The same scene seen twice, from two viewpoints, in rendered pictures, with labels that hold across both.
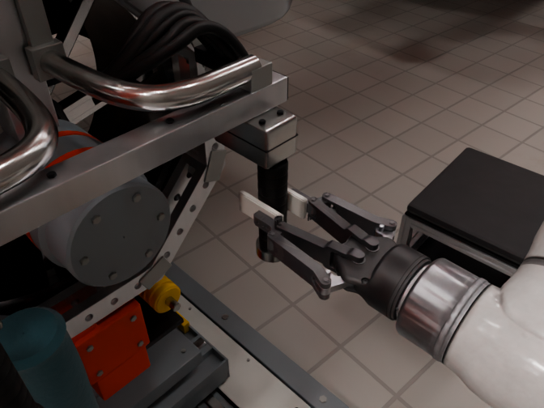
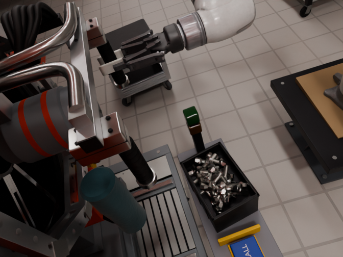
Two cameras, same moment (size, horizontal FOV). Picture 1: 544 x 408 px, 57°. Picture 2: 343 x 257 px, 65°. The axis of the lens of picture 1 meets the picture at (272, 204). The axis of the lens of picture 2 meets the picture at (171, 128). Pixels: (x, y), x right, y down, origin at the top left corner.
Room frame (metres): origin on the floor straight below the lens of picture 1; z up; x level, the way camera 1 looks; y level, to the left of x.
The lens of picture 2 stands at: (-0.05, 0.38, 1.26)
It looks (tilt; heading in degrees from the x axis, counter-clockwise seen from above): 51 degrees down; 316
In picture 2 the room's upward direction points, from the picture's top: 21 degrees counter-clockwise
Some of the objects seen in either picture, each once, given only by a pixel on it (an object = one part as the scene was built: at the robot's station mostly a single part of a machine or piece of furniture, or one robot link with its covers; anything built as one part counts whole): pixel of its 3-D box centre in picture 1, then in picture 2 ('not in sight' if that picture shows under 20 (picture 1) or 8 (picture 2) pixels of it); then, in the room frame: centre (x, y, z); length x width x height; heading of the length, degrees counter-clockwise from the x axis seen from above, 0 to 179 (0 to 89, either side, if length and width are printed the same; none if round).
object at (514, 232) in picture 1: (478, 238); (134, 63); (1.11, -0.63, 0.17); 0.43 x 0.36 x 0.34; 139
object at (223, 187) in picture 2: not in sight; (218, 185); (0.15, 0.10, 0.51); 0.20 x 0.14 x 0.13; 144
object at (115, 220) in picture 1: (75, 195); (51, 123); (0.47, 0.23, 0.85); 0.21 x 0.14 x 0.14; 46
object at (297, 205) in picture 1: (284, 197); (110, 57); (0.49, -0.02, 0.83); 0.07 x 0.01 x 0.03; 46
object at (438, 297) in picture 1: (439, 307); (189, 32); (0.32, -0.17, 0.83); 0.09 x 0.06 x 0.09; 136
